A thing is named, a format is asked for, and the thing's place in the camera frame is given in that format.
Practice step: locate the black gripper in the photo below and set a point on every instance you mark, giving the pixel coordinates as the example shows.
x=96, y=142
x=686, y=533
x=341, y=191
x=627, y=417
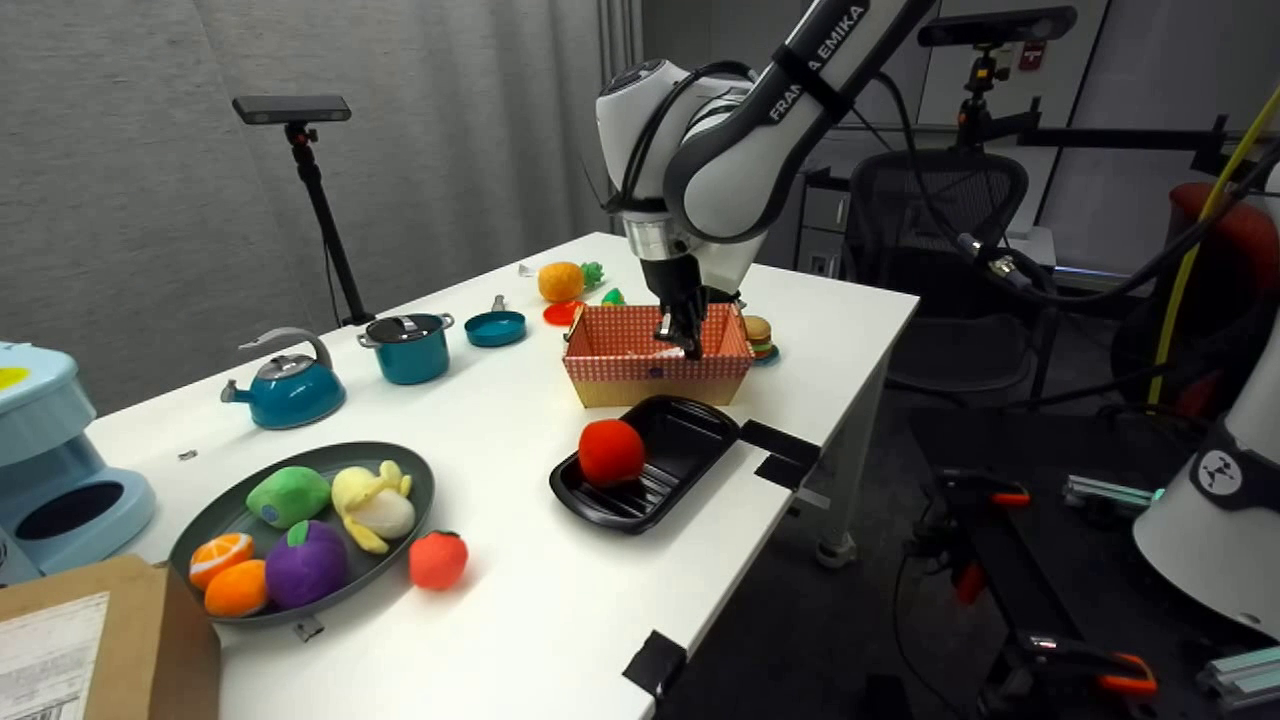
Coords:
x=683, y=282

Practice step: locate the orange checked paper basket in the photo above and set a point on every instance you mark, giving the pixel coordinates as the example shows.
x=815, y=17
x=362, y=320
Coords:
x=627, y=366

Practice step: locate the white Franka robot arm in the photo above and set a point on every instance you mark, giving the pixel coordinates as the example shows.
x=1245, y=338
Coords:
x=747, y=147

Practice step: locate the toy burger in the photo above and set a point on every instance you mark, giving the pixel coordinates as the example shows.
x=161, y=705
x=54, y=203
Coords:
x=759, y=335

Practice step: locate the green yellow plush vegetable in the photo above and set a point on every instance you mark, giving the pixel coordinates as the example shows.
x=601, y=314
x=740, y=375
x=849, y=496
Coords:
x=614, y=298

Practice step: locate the small green plush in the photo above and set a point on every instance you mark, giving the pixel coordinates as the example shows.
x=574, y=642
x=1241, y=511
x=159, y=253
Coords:
x=588, y=275

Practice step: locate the black plastic tray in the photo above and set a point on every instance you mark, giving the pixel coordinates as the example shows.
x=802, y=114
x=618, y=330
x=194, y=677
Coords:
x=665, y=462

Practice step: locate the large orange plush fruit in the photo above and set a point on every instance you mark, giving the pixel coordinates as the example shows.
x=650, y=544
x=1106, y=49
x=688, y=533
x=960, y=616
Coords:
x=560, y=282

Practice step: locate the red plush ball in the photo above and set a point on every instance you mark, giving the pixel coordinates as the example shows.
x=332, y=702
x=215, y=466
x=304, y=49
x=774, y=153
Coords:
x=610, y=449

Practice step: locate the black tape patch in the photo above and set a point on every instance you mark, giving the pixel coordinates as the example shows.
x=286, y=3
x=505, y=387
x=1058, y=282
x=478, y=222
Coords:
x=653, y=660
x=782, y=453

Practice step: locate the small blue toy pot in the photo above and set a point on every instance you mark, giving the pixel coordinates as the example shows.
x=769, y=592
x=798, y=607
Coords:
x=495, y=324

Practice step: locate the white table leg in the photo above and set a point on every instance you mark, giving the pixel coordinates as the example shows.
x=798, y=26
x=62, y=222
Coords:
x=854, y=453

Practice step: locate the teal toy pot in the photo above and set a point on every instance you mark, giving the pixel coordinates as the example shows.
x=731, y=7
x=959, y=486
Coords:
x=405, y=350

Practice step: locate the black mesh office chair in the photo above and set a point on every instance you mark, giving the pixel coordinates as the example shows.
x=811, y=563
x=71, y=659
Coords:
x=934, y=215

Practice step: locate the red-orange plush tomato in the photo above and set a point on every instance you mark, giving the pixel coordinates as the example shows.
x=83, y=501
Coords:
x=436, y=563

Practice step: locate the orange black clamp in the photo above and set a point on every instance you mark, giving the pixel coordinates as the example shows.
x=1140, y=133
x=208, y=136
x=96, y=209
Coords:
x=1092, y=667
x=983, y=513

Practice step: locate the yellow plush banana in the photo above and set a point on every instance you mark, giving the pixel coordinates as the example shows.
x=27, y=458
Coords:
x=352, y=486

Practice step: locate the teal toy kettle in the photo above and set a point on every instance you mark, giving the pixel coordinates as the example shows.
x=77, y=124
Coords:
x=286, y=392

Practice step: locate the purple plush fruit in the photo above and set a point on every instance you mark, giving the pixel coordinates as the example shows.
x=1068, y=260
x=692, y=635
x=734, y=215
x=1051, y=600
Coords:
x=309, y=564

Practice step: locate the teal metal bar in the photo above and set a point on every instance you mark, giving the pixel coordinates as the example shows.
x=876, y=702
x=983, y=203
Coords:
x=1112, y=493
x=1241, y=675

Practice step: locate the grey curtain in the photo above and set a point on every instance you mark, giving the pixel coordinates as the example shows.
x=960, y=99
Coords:
x=203, y=203

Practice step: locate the orange slice plush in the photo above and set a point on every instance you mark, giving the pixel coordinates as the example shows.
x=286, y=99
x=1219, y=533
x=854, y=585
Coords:
x=216, y=555

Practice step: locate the dark green plate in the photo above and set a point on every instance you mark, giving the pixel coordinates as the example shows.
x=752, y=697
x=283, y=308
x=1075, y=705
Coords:
x=203, y=526

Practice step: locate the red chair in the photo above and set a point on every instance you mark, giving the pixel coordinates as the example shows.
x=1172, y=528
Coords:
x=1241, y=266

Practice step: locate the white cone with logo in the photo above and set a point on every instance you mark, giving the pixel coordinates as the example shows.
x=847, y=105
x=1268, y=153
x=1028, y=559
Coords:
x=1220, y=520

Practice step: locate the light blue toy toaster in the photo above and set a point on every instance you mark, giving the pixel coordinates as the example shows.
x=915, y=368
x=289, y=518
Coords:
x=54, y=466

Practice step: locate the brown cardboard box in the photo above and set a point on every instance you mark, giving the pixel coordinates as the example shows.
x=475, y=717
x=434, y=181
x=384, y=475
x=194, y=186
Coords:
x=93, y=653

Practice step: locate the black camera tripod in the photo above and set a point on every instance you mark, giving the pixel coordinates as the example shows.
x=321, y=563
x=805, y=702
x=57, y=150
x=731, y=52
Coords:
x=326, y=224

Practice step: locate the black depth camera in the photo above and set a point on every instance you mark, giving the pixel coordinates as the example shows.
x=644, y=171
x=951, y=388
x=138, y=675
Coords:
x=294, y=109
x=994, y=26

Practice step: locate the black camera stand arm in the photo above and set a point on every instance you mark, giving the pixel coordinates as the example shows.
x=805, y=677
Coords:
x=1122, y=133

